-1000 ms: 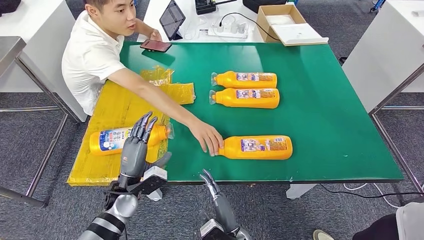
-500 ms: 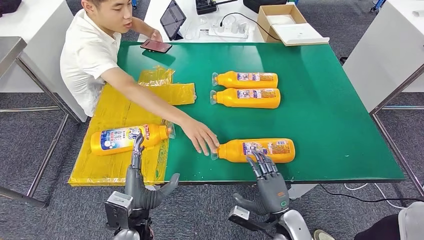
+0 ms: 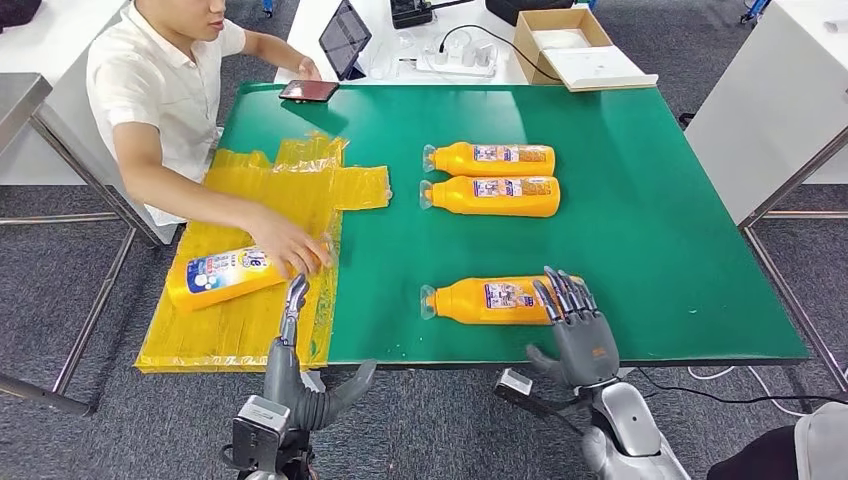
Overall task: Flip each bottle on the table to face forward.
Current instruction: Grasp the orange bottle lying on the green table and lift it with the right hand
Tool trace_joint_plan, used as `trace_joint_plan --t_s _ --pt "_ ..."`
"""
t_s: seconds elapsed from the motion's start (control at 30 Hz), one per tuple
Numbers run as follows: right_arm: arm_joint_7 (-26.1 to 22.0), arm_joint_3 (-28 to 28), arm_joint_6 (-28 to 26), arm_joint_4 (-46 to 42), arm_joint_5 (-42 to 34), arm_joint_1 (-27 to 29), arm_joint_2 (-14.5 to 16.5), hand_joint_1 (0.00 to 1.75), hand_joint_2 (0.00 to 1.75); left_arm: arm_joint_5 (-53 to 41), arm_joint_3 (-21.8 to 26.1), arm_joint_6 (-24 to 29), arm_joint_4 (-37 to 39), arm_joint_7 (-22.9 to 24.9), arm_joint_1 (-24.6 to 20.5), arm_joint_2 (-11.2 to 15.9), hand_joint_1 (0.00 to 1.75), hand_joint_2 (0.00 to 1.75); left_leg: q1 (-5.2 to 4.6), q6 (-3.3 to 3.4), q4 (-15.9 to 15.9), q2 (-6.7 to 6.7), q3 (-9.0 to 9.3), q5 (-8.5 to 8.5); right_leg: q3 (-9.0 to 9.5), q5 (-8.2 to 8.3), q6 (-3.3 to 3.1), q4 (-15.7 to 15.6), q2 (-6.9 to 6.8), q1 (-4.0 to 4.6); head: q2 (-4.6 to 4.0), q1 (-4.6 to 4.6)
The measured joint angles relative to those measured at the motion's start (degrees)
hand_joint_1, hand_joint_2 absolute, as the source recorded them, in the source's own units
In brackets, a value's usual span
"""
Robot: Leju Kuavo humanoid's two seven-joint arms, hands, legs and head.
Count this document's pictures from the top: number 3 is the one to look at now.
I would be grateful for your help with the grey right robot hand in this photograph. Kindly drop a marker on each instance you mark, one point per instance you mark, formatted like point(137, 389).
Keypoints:
point(586, 351)

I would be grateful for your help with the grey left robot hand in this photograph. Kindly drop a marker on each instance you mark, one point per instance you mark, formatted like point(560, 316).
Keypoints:
point(288, 384)

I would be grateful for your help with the orange detergent bottle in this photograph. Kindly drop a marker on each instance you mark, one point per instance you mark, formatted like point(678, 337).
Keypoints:
point(460, 199)
point(464, 305)
point(212, 278)
point(460, 161)

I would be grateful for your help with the dark smartphone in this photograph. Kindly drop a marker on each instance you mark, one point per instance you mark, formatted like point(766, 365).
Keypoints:
point(309, 91)

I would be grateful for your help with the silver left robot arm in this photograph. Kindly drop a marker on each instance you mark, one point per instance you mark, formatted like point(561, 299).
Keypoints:
point(298, 457)

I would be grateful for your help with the white table foot plate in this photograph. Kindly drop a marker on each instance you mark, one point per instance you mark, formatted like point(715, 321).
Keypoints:
point(312, 381)

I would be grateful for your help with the yellow taped cardboard sheet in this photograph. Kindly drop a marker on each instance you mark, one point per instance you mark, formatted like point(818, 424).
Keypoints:
point(232, 331)

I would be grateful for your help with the green table mat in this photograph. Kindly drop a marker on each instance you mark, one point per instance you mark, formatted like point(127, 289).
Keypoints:
point(649, 212)

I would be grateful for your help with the white box lid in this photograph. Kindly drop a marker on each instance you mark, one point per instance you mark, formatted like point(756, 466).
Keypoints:
point(599, 68)

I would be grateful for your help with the brown cardboard box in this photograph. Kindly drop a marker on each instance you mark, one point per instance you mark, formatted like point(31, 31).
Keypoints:
point(527, 53)

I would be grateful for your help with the white power strip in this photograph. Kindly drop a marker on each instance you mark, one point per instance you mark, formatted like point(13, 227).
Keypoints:
point(457, 68)

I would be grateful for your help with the white cabinet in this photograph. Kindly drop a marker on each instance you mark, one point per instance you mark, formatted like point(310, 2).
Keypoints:
point(775, 93)
point(40, 66)

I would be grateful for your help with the black bag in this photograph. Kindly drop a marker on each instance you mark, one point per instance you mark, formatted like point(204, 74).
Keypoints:
point(523, 8)
point(16, 10)

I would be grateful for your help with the black tablet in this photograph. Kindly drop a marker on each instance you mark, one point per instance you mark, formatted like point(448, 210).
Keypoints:
point(344, 36)

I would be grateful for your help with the white desk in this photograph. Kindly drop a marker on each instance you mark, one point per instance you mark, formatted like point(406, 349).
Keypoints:
point(311, 26)

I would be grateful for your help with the black radio device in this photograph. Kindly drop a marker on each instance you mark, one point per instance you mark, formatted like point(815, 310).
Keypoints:
point(409, 12)

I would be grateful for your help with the blue wheeled cart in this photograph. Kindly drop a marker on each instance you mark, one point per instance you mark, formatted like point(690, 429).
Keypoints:
point(755, 8)

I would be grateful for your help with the steel table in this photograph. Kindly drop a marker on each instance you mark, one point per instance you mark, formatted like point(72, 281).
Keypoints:
point(20, 99)

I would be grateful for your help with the white paper roll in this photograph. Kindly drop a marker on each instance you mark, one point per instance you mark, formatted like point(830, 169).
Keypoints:
point(836, 26)

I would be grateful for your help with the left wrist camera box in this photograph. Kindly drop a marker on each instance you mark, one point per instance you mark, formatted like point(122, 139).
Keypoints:
point(258, 430)

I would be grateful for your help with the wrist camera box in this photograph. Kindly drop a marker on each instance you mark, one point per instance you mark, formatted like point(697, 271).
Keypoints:
point(258, 430)
point(523, 391)

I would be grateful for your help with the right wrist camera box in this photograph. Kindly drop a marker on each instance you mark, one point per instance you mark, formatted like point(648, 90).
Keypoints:
point(523, 391)

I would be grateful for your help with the steel table frame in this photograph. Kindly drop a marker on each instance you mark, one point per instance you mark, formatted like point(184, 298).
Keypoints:
point(795, 179)

